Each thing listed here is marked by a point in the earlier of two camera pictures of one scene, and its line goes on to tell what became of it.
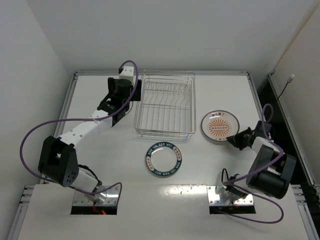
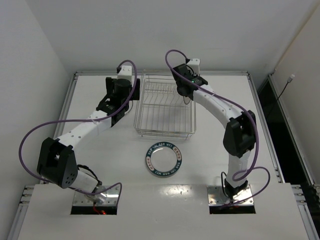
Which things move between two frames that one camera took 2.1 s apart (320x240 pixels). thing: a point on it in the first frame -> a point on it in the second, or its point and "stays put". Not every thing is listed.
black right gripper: x=244 y=137 -> x=178 y=75
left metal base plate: x=80 y=199 stays put
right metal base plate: x=214 y=199 stays put
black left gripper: x=136 y=90 stays put
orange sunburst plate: x=218 y=125 -> x=186 y=100
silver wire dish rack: x=166 y=105 stays put
